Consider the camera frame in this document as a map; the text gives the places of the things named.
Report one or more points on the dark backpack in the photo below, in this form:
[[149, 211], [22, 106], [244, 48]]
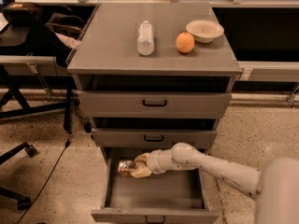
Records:
[[67, 28]]

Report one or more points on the grey drawer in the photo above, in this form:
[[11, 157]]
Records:
[[152, 138], [175, 197], [154, 105]]

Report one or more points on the black desk with legs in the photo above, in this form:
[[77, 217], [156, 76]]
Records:
[[29, 60]]

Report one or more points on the grey top drawer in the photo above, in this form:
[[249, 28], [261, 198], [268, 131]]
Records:
[[154, 105]]

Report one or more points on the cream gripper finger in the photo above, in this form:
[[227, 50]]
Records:
[[141, 172], [142, 158]]

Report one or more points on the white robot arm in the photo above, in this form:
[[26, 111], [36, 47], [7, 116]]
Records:
[[275, 189]]

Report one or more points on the orange drink can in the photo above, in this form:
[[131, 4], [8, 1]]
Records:
[[127, 167]]

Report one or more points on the grey bottom drawer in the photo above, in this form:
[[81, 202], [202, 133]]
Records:
[[175, 197]]

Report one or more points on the dark bag on desk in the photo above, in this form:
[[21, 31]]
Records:
[[22, 13]]

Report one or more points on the orange fruit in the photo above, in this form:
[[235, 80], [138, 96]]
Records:
[[185, 42]]

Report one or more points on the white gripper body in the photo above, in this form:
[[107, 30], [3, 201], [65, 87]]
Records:
[[153, 162]]

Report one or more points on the clear plastic water bottle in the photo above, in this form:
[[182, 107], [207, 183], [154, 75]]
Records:
[[145, 39]]

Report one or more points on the white bowl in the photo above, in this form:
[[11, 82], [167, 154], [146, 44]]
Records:
[[204, 31]]

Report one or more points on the grey middle drawer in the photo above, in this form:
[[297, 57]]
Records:
[[152, 138]]

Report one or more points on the grey drawer cabinet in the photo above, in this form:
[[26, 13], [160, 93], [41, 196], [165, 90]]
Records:
[[107, 60]]

